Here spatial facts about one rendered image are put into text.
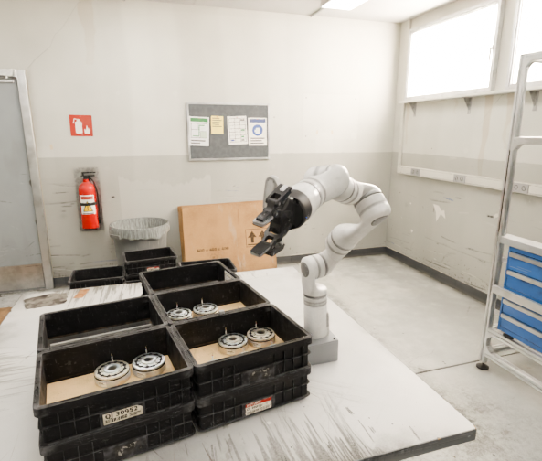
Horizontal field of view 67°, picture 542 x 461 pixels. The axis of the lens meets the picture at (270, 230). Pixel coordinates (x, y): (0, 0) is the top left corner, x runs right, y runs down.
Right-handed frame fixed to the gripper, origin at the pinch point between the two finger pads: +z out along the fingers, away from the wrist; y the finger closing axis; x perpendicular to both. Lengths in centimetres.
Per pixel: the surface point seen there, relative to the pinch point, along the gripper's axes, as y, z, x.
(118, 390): 56, 8, 33
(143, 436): 72, 7, 27
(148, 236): 172, -185, 211
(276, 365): 65, -30, 5
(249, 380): 66, -21, 10
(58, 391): 71, 10, 57
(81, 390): 70, 6, 51
